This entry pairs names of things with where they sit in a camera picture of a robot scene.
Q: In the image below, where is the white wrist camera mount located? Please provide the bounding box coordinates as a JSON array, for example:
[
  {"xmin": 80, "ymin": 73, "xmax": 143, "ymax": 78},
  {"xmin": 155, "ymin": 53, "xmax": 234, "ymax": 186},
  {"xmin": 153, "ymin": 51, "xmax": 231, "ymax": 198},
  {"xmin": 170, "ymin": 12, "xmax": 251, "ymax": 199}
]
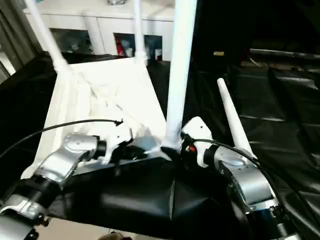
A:
[
  {"xmin": 181, "ymin": 116, "xmax": 213, "ymax": 168},
  {"xmin": 102, "ymin": 122, "xmax": 133, "ymax": 165}
]

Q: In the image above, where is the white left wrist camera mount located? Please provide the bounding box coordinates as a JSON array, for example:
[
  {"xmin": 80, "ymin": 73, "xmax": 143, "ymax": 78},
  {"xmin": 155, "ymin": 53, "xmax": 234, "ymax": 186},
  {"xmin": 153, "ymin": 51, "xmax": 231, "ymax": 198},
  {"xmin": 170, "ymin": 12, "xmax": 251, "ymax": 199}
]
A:
[{"xmin": 102, "ymin": 122, "xmax": 133, "ymax": 165}]

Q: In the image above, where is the long grey metal bar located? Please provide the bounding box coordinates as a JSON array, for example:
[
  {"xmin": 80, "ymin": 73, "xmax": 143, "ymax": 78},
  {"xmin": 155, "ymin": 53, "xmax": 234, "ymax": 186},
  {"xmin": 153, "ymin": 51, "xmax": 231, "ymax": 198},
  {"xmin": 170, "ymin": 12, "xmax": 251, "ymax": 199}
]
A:
[{"xmin": 249, "ymin": 48, "xmax": 320, "ymax": 61}]

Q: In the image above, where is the white plastic table leg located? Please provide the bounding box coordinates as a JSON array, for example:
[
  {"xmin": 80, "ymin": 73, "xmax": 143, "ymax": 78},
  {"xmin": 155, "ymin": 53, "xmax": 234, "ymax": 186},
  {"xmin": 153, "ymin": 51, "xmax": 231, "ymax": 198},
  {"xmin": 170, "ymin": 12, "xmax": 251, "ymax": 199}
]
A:
[
  {"xmin": 24, "ymin": 0, "xmax": 70, "ymax": 72},
  {"xmin": 162, "ymin": 0, "xmax": 198, "ymax": 148},
  {"xmin": 133, "ymin": 0, "xmax": 148, "ymax": 65},
  {"xmin": 216, "ymin": 77, "xmax": 258, "ymax": 160}
]

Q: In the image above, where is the black work mat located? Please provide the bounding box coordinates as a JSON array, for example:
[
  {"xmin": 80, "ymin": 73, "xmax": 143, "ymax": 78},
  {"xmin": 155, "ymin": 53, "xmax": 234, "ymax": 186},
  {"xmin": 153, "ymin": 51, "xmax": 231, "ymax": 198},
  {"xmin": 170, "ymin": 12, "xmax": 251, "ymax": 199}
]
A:
[{"xmin": 0, "ymin": 51, "xmax": 320, "ymax": 240}]

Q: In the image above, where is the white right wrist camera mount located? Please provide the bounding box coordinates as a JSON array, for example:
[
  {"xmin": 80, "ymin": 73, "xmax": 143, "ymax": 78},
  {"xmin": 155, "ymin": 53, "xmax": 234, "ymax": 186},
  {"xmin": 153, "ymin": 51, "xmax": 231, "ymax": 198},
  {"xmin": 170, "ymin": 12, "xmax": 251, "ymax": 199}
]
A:
[{"xmin": 181, "ymin": 116, "xmax": 213, "ymax": 168}]

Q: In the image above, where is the grey curtain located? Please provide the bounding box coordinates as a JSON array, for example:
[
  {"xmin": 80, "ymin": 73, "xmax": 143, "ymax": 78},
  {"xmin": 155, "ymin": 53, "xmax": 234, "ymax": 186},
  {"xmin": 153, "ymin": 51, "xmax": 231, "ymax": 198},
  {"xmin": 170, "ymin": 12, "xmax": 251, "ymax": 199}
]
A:
[{"xmin": 0, "ymin": 0, "xmax": 43, "ymax": 73}]

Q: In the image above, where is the dark brown rounded object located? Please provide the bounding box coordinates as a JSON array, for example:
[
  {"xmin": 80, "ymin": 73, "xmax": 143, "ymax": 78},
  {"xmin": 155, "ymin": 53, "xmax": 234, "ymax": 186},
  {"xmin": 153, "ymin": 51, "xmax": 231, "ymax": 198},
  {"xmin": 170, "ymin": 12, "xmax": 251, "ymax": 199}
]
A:
[{"xmin": 98, "ymin": 231, "xmax": 126, "ymax": 240}]

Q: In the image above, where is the white plastic table top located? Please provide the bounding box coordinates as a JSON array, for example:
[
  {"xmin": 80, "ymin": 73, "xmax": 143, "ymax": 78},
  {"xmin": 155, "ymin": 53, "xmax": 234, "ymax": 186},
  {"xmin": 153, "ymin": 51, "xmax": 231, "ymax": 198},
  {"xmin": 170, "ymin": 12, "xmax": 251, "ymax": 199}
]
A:
[{"xmin": 21, "ymin": 56, "xmax": 181, "ymax": 180}]

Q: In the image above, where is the large black case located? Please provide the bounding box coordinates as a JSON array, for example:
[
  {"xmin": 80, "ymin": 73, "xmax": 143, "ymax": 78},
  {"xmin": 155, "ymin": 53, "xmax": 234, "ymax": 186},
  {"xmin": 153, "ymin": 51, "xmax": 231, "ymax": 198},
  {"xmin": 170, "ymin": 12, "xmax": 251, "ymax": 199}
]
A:
[{"xmin": 189, "ymin": 0, "xmax": 320, "ymax": 68}]

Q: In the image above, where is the white glass-door cabinet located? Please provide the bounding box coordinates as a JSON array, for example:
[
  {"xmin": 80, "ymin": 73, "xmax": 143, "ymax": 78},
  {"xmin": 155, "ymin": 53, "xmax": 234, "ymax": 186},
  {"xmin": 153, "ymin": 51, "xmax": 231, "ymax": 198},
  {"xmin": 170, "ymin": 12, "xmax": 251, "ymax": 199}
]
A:
[{"xmin": 23, "ymin": 0, "xmax": 176, "ymax": 61}]

